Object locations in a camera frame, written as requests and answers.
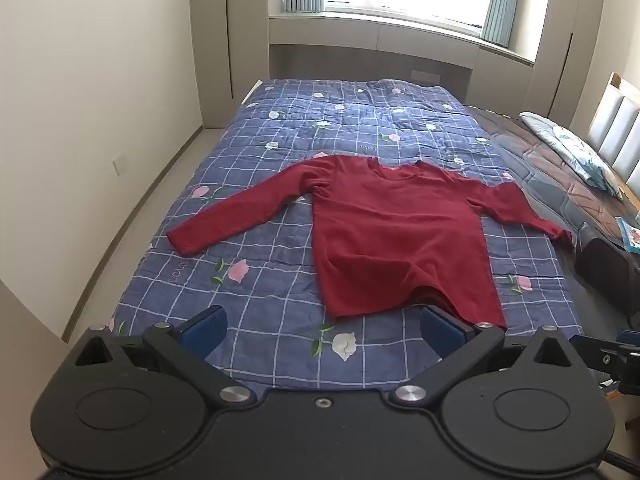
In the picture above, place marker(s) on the dark brown leather bag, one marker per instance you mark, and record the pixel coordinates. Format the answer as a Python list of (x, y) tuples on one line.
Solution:
[(607, 265)]

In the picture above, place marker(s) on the red long-sleeve shirt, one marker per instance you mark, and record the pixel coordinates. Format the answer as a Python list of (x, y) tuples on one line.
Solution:
[(400, 235)]

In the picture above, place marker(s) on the white wall socket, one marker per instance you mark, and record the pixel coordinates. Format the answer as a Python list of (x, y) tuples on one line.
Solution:
[(120, 164)]

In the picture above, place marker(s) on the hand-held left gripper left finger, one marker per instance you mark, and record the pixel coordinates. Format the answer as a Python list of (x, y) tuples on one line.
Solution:
[(206, 329)]

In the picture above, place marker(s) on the beige window cabinet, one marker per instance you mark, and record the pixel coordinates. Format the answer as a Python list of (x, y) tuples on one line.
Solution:
[(350, 32)]

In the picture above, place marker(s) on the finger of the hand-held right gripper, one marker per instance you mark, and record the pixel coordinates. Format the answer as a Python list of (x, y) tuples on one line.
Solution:
[(597, 352)]

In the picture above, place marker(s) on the light blue floral pillow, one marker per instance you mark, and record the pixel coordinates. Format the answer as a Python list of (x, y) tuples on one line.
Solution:
[(575, 152)]

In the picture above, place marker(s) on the beige wardrobe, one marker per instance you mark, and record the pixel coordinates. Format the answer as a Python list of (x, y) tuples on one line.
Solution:
[(210, 35), (565, 35)]

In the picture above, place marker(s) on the blue checked floral quilt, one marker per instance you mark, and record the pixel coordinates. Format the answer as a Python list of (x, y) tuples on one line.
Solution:
[(280, 125)]

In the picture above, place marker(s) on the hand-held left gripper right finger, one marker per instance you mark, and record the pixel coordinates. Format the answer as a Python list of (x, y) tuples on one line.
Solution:
[(439, 331)]

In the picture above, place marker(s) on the grey padded headboard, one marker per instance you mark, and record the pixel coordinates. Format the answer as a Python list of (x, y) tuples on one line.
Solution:
[(620, 130)]

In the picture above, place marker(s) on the book on bedside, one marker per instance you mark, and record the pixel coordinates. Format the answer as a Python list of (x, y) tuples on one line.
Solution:
[(631, 234)]

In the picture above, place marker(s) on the dark patterned mattress cover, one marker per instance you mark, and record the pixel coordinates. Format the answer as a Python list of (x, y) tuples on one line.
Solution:
[(540, 160)]

